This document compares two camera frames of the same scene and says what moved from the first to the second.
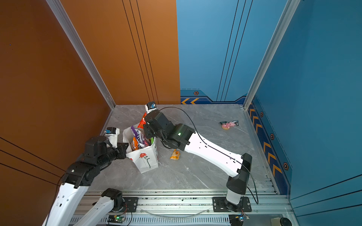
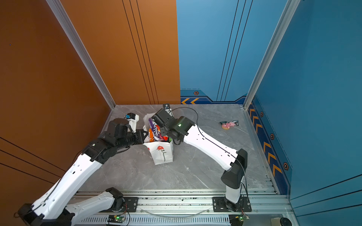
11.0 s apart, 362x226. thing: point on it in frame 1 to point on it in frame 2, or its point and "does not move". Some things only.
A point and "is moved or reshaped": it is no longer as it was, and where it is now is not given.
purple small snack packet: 143,141 is moved or reshaped
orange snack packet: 135,144 is moved or reshaped
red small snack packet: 142,122 is moved or reshaped
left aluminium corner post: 64,21 does not move
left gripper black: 121,148 to 140,138
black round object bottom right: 284,221 does not move
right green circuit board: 241,218 does not move
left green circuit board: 116,219 does not move
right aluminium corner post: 287,14 does not move
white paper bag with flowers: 144,159 to 161,152
